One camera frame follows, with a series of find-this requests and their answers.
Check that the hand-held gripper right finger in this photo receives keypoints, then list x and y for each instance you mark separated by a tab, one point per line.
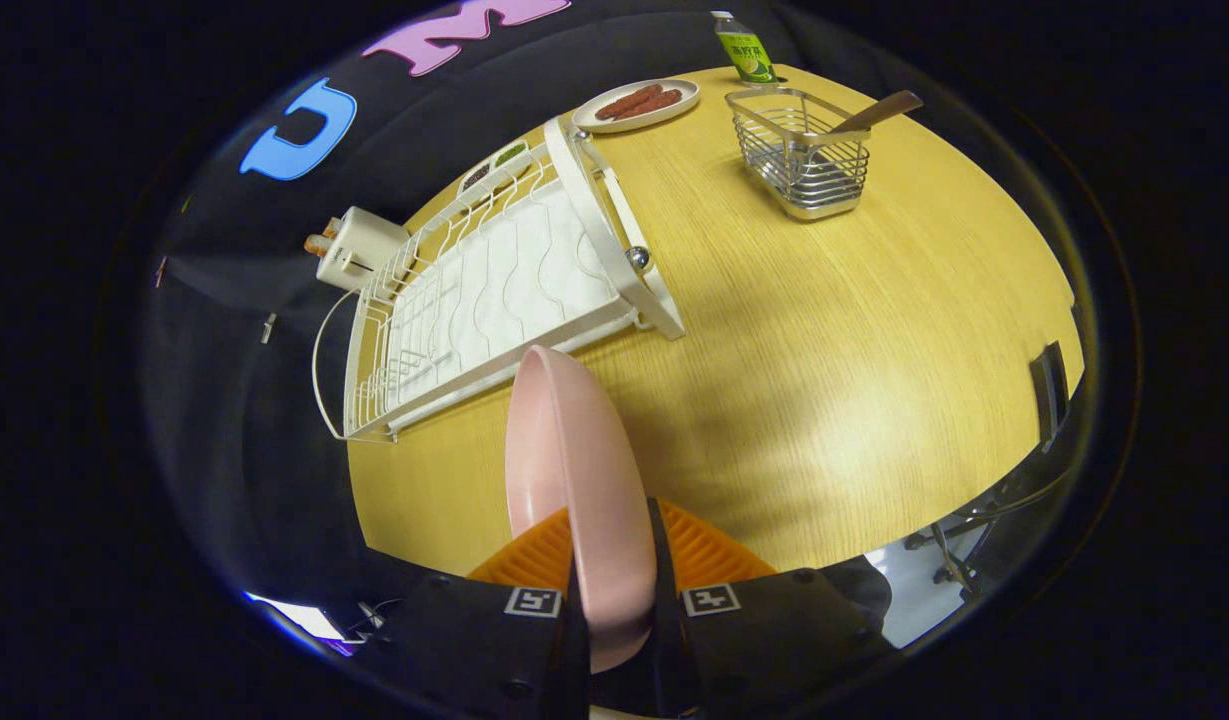
754	630

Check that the toasted bread slice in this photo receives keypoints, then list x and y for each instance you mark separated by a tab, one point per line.
331	227
319	243

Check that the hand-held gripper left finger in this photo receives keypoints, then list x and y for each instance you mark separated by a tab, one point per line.
474	640

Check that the white toaster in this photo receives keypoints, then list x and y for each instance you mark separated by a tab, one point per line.
359	250

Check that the black office chair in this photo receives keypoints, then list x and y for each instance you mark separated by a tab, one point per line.
1049	390

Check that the white divided snack dish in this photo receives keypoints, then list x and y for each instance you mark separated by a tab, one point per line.
494	168

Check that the pink clothespin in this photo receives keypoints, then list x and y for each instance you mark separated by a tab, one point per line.
160	270

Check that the black backdrop cloth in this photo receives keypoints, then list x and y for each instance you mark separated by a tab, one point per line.
244	260

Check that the green drink bottle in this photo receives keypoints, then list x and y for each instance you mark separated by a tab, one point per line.
746	50

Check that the brown meat piece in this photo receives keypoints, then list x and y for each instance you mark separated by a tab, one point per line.
659	104
629	101

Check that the silver metal clip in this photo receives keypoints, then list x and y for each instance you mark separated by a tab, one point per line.
268	327

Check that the pink plate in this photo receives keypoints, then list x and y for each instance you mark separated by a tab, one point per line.
584	470

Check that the cream plate with meat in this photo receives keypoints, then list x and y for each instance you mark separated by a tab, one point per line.
586	118

